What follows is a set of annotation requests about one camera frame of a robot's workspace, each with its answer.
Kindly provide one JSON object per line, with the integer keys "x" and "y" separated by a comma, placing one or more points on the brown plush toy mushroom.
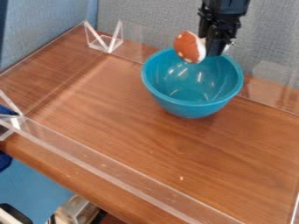
{"x": 190, "y": 47}

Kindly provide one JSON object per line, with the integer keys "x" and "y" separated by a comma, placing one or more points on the clear acrylic front barrier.
{"x": 176, "y": 203}

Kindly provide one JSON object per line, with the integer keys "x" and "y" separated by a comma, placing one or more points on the black and white device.
{"x": 12, "y": 216}

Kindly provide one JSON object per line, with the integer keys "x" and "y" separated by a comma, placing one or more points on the clear acrylic barrier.
{"x": 271, "y": 83}
{"x": 176, "y": 203}

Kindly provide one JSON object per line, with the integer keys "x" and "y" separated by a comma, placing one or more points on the clear acrylic back barrier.
{"x": 271, "y": 83}

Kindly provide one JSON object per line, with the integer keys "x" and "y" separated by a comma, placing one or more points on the blue plastic bowl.
{"x": 191, "y": 90}

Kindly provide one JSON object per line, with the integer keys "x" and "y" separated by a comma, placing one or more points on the dark blue cloth object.
{"x": 5, "y": 113}

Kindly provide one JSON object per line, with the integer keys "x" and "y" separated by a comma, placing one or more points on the metal bracket under table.
{"x": 75, "y": 211}

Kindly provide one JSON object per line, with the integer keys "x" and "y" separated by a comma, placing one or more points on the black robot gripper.
{"x": 219, "y": 23}

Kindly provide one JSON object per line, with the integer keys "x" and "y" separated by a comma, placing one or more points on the clear acrylic corner bracket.
{"x": 103, "y": 42}

